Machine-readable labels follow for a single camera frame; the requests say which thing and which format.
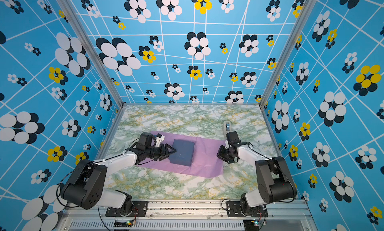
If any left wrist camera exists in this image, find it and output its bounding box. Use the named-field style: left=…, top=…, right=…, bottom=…
left=155, top=134, right=165, bottom=147

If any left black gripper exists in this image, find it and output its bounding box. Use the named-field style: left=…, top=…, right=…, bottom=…
left=145, top=143, right=177, bottom=162

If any right green circuit board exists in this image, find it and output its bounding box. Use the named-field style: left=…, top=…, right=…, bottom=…
left=244, top=220, right=260, bottom=231

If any dark blue gift box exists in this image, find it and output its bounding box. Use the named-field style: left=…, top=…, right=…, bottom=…
left=169, top=140, right=195, bottom=167

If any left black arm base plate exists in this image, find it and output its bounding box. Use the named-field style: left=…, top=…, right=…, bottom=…
left=105, top=200, right=149, bottom=218

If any aluminium front rail frame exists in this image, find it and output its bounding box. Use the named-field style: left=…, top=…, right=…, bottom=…
left=57, top=200, right=317, bottom=231

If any green circuit board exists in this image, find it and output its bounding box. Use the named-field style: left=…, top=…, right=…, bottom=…
left=244, top=220, right=260, bottom=231
left=114, top=221, right=136, bottom=228

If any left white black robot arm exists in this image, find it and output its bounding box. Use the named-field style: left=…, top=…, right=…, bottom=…
left=60, top=133, right=177, bottom=215

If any left green circuit board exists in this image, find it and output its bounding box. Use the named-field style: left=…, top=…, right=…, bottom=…
left=114, top=221, right=136, bottom=228

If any white tape dispenser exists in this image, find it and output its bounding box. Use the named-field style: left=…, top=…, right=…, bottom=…
left=222, top=121, right=232, bottom=138

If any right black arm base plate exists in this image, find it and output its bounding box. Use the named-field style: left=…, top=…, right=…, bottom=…
left=225, top=200, right=268, bottom=218

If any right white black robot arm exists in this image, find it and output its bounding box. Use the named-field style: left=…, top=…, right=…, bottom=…
left=217, top=131, right=297, bottom=216

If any purple wrapping paper sheet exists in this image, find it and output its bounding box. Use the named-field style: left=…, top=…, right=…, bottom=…
left=141, top=131, right=226, bottom=178

